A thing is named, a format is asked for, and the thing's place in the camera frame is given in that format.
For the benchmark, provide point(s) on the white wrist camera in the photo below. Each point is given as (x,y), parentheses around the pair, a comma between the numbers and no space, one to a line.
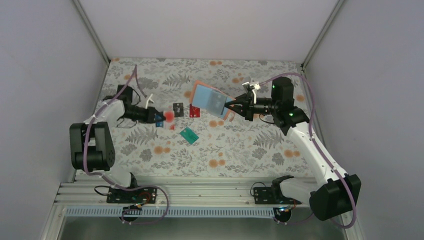
(251,88)
(149,101)

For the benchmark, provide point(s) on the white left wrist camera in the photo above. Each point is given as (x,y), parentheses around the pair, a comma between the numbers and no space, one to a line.
(149,101)

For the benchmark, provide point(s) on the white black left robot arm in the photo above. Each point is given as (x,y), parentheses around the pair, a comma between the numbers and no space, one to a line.
(91,144)

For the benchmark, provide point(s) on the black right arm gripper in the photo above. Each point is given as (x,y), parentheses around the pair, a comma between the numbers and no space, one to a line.
(247,102)

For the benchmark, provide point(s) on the aluminium frame post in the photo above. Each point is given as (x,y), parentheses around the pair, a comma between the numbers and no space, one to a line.
(91,31)
(322,33)

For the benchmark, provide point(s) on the black credit card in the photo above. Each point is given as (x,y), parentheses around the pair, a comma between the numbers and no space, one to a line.
(178,109)

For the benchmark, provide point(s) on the blue credit card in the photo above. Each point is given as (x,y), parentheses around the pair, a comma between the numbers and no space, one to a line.
(160,124)

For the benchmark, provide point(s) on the white card red circle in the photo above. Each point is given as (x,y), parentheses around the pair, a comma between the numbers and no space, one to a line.
(169,122)

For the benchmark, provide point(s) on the red credit card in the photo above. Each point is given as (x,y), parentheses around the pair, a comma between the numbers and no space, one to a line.
(194,112)

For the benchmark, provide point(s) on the left aluminium frame post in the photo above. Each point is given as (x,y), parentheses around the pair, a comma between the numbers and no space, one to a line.
(91,31)

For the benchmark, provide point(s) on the teal credit card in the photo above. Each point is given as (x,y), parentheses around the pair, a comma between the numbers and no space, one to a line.
(189,135)

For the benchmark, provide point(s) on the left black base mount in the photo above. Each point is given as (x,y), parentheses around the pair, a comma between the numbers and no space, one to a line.
(136,199)

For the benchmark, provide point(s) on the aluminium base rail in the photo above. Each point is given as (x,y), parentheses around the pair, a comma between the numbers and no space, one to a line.
(176,197)

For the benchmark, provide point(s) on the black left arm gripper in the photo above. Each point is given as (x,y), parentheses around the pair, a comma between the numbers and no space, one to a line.
(149,115)

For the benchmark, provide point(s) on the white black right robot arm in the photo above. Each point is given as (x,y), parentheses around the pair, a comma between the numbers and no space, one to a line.
(335,192)

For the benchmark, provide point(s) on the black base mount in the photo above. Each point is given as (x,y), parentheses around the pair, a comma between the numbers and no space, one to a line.
(136,199)
(272,195)

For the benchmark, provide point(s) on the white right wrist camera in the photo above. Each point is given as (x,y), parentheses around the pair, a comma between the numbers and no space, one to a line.
(251,88)

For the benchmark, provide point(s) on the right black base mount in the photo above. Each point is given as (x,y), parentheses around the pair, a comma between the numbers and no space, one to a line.
(272,195)

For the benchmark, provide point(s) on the floral patterned table mat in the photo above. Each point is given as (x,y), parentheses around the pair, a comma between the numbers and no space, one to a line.
(226,148)

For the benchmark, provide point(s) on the pink leather card holder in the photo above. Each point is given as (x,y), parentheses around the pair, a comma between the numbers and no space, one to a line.
(210,99)

